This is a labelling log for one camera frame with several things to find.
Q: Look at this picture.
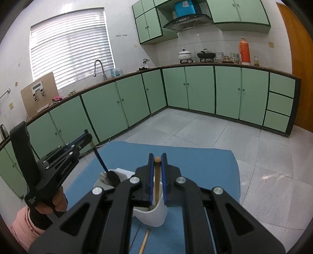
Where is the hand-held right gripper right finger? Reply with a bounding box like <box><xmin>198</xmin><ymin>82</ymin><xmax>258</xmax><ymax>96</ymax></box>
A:
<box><xmin>160</xmin><ymin>153</ymin><xmax>286</xmax><ymax>254</ymax></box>

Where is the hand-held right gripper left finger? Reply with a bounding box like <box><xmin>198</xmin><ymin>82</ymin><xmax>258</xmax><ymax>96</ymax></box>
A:
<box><xmin>29</xmin><ymin>153</ymin><xmax>155</xmax><ymax>254</ymax></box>

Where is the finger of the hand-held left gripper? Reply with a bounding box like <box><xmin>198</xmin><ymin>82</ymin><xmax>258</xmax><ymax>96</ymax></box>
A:
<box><xmin>45</xmin><ymin>147</ymin><xmax>82</xmax><ymax>173</ymax></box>
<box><xmin>39</xmin><ymin>134</ymin><xmax>93</xmax><ymax>164</ymax></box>

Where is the bamboo chopstick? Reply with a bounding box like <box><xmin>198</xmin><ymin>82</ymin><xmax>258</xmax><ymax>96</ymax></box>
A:
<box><xmin>139</xmin><ymin>228</ymin><xmax>150</xmax><ymax>254</ymax></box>
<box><xmin>154</xmin><ymin>157</ymin><xmax>161</xmax><ymax>206</ymax></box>

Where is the black plastic spoon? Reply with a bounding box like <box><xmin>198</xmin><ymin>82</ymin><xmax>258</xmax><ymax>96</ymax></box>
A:
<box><xmin>106</xmin><ymin>171</ymin><xmax>121</xmax><ymax>187</ymax></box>

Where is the white two-compartment utensil holder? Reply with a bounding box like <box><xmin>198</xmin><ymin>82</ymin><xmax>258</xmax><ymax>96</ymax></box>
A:
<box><xmin>94</xmin><ymin>167</ymin><xmax>168</xmax><ymax>227</ymax></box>

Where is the person's left hand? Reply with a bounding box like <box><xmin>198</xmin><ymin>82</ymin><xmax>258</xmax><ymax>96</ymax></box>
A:
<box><xmin>52</xmin><ymin>189</ymin><xmax>68</xmax><ymax>212</ymax></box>

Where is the blue tablecloth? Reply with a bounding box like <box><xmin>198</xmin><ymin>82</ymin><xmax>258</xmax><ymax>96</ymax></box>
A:
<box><xmin>64</xmin><ymin>141</ymin><xmax>241</xmax><ymax>254</ymax></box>

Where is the brown cardboard box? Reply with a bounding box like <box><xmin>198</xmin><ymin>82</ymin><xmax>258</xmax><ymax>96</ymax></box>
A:
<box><xmin>21</xmin><ymin>72</ymin><xmax>58</xmax><ymax>118</ymax></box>

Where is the metal kitchen faucet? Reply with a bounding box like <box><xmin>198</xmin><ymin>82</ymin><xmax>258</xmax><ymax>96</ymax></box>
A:
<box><xmin>94</xmin><ymin>59</ymin><xmax>107</xmax><ymax>81</ymax></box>

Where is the white window blind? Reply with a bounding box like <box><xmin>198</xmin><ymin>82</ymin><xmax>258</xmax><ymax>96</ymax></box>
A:
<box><xmin>30</xmin><ymin>8</ymin><xmax>115</xmax><ymax>89</ymax></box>

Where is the green base cabinet unit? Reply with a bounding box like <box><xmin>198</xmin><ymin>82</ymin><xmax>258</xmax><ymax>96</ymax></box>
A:
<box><xmin>0</xmin><ymin>63</ymin><xmax>302</xmax><ymax>198</ymax></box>

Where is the gas stove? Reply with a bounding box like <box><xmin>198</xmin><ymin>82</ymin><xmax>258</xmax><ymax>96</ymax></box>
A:
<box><xmin>180</xmin><ymin>59</ymin><xmax>216</xmax><ymax>64</ymax></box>

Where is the white cooking pot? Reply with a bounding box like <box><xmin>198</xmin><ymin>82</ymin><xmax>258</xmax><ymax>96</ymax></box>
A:
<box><xmin>178</xmin><ymin>48</ymin><xmax>192</xmax><ymax>60</ymax></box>

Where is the black wok with lid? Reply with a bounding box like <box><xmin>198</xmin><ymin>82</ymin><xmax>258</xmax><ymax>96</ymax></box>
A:
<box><xmin>197</xmin><ymin>49</ymin><xmax>217</xmax><ymax>59</ymax></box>

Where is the orange thermos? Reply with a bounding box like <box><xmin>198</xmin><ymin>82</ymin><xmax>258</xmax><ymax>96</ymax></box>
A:
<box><xmin>239</xmin><ymin>38</ymin><xmax>252</xmax><ymax>65</ymax></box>

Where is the black range hood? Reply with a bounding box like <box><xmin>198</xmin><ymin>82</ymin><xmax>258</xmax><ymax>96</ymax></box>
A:
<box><xmin>163</xmin><ymin>14</ymin><xmax>214</xmax><ymax>32</ymax></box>

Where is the blue box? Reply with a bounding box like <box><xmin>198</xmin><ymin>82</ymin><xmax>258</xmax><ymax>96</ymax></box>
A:
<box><xmin>174</xmin><ymin>1</ymin><xmax>197</xmax><ymax>16</ymax></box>

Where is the brown wooden door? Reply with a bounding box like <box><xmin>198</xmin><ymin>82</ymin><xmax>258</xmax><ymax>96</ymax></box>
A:
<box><xmin>276</xmin><ymin>2</ymin><xmax>313</xmax><ymax>133</ymax></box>

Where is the green wall cabinet unit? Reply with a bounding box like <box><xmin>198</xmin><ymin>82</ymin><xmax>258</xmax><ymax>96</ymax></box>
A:
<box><xmin>132</xmin><ymin>0</ymin><xmax>272</xmax><ymax>45</ymax></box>

